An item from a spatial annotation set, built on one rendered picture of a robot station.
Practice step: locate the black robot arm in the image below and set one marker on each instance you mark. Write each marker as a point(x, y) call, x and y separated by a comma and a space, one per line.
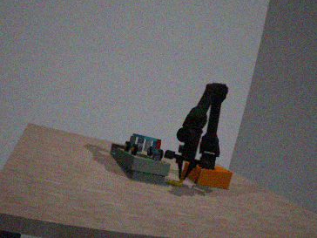
point(196, 120)

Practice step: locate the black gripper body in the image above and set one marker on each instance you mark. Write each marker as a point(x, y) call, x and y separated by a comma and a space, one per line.
point(188, 154)

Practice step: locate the red-headed metal pin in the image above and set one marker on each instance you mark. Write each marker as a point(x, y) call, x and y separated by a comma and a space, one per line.
point(158, 145)

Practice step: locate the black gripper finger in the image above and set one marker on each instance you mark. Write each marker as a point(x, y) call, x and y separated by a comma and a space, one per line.
point(189, 170)
point(180, 168)

